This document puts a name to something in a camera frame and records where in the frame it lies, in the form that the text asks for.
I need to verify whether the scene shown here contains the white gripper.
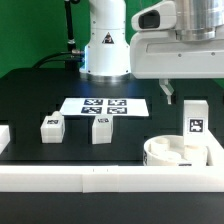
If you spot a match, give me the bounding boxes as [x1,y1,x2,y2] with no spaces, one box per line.
[130,29,224,105]

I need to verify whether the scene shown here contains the white round stool seat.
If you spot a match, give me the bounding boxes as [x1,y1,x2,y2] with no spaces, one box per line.
[143,135,208,167]

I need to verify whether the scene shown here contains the white fiducial marker sheet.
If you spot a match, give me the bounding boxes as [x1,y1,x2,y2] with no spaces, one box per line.
[60,98,149,117]

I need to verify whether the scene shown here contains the black vertical pole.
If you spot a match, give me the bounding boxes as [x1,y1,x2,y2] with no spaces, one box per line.
[64,0,80,52]

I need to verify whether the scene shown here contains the white U-shaped fence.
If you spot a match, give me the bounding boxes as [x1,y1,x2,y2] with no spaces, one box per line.
[0,125,224,194]

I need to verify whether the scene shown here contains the black cables at base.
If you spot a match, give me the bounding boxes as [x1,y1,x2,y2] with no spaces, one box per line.
[32,49,86,70]

